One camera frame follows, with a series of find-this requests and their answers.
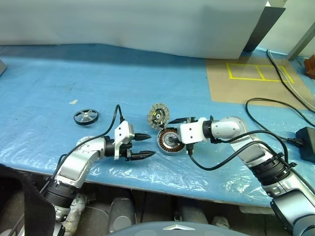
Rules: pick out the brown wooden object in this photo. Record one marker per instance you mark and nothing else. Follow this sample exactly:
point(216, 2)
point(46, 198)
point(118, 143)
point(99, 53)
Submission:
point(310, 67)

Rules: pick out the small pale tape scrap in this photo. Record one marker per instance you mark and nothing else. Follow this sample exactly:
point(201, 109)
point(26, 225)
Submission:
point(73, 102)

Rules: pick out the grey robot torso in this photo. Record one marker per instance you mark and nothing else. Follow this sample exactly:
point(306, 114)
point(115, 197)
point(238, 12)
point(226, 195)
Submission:
point(172, 231)

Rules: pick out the grey metal box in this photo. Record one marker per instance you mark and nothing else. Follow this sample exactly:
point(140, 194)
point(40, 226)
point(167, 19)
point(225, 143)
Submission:
point(2, 67)

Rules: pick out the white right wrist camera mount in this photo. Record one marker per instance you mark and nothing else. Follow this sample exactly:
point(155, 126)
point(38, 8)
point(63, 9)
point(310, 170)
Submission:
point(192, 132)

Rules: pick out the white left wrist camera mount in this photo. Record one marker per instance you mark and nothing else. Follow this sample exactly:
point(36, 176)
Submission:
point(123, 130)

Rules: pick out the black-rimmed spoked rotor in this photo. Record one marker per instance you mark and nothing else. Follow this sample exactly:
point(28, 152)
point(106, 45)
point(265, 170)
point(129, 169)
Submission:
point(86, 116)

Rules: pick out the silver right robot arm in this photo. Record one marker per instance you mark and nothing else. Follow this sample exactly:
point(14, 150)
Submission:
point(226, 127)

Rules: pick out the black panel stand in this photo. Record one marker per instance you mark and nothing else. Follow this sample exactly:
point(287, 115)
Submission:
point(265, 27)

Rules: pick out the blue plastic table cover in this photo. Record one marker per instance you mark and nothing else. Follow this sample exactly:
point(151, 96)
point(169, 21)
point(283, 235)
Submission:
point(49, 86)

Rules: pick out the black power adapter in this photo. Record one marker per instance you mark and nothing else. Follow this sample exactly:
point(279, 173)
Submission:
point(307, 145)

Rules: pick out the grey aluminium post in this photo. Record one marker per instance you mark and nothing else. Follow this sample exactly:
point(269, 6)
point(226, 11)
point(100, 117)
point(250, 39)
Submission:
point(300, 41)

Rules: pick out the white backdrop board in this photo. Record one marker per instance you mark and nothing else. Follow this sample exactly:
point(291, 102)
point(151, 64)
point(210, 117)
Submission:
point(147, 24)

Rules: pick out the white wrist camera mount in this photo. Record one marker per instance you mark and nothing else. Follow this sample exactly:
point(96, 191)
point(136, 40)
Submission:
point(192, 132)
point(123, 130)

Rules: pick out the brown cardboard sheet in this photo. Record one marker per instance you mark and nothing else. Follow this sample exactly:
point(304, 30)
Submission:
point(221, 91)

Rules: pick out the yellow tape rectangle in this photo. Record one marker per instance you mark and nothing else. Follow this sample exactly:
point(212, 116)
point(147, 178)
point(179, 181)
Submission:
point(246, 79)

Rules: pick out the motor housing with copper windings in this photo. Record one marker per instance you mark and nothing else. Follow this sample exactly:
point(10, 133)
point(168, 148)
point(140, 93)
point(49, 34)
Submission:
point(169, 148)

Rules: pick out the white wrapped bundle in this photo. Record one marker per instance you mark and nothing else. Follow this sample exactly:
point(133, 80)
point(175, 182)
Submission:
point(76, 211)

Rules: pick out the white shoe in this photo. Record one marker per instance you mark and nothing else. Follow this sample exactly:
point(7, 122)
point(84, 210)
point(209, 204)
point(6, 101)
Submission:
point(221, 222)

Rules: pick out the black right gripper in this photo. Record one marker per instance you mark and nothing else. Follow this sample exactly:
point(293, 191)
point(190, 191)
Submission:
point(190, 120)

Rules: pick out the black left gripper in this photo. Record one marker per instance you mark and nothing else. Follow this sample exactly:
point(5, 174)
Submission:
point(125, 151)

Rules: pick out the grey rounded shape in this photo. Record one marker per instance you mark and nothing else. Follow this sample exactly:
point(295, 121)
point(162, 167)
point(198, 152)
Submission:
point(194, 215)
point(123, 214)

